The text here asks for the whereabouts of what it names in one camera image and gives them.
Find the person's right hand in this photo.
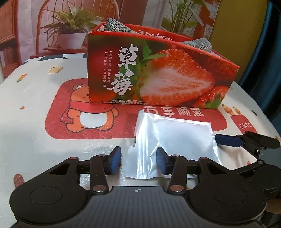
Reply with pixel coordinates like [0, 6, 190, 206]
[262, 211, 281, 228]

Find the red strawberry cardboard box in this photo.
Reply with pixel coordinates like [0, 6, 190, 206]
[88, 28, 239, 109]

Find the clear white plastic bag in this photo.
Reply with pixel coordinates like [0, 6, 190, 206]
[125, 110, 221, 180]

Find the printed room scene backdrop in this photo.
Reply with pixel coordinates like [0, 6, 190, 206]
[1, 1, 220, 79]

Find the grey mesh cloth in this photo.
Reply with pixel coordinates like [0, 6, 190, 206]
[104, 18, 213, 53]

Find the white cartoon tablecloth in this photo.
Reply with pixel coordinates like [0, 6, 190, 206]
[1, 54, 280, 227]

